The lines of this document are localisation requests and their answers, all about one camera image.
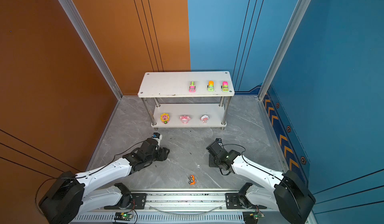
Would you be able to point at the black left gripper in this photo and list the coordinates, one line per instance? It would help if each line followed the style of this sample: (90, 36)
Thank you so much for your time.
(164, 154)

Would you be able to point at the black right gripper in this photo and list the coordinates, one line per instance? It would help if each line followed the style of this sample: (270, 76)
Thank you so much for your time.
(210, 163)

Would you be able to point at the yellow flower doll toy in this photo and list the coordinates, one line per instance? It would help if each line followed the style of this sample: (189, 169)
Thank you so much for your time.
(165, 118)

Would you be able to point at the pink sheep toy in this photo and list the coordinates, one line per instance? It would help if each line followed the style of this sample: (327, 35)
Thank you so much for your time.
(185, 119)

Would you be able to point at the pink round head doll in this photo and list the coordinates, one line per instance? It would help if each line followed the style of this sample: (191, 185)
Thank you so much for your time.
(204, 119)

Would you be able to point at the pink green toy car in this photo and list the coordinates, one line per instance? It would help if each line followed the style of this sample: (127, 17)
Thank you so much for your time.
(192, 86)

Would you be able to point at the pink green toy truck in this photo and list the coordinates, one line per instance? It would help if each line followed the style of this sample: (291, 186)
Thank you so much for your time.
(225, 86)

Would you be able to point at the green orange toy truck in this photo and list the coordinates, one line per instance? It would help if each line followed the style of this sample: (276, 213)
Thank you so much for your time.
(210, 86)

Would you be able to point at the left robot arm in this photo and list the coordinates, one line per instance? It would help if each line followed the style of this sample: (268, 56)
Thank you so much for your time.
(74, 194)

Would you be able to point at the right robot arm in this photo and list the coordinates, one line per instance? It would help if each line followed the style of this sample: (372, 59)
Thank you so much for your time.
(284, 192)

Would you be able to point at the white two-tier shelf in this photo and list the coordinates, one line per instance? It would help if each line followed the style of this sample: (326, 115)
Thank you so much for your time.
(157, 85)

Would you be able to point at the orange toy race car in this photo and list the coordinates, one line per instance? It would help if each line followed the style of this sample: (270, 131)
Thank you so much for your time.
(192, 180)

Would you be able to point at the right green circuit board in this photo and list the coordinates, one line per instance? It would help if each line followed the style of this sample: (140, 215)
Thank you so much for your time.
(252, 218)

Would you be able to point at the green circuit board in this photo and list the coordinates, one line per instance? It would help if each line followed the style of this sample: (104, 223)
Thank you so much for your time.
(252, 218)
(123, 217)

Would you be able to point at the left green circuit board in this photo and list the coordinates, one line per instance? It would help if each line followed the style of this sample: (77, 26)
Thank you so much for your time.
(123, 217)

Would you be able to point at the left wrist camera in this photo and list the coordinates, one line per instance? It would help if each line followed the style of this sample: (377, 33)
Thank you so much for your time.
(157, 137)

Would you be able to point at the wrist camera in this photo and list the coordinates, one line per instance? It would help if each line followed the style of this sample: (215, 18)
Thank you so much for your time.
(219, 141)
(157, 137)

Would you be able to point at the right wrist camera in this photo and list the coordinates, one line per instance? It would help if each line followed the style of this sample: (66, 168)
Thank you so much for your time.
(219, 141)

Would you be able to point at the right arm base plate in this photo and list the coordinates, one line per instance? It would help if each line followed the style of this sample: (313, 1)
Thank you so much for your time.
(239, 201)

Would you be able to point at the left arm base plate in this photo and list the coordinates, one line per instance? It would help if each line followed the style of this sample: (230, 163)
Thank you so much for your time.
(139, 200)

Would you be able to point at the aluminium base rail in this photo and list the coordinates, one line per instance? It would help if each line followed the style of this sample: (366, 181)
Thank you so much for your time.
(181, 207)

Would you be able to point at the left aluminium corner post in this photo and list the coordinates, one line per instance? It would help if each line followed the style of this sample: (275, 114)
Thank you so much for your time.
(87, 39)

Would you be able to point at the aluminium corner post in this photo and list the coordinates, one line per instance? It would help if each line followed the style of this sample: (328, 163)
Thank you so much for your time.
(292, 26)
(87, 39)

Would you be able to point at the right aluminium corner post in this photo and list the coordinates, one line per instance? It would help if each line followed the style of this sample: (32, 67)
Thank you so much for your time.
(292, 26)

